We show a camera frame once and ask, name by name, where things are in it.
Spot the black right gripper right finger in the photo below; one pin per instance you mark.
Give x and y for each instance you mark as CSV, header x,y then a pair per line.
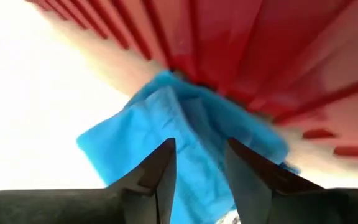
x,y
291,205

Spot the large red plastic bin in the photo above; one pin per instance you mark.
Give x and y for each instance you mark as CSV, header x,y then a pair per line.
x,y
244,46

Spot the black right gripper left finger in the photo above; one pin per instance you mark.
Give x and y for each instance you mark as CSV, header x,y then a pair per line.
x,y
73,208

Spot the blue cloth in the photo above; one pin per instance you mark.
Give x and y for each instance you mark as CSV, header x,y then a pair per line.
x,y
154,133

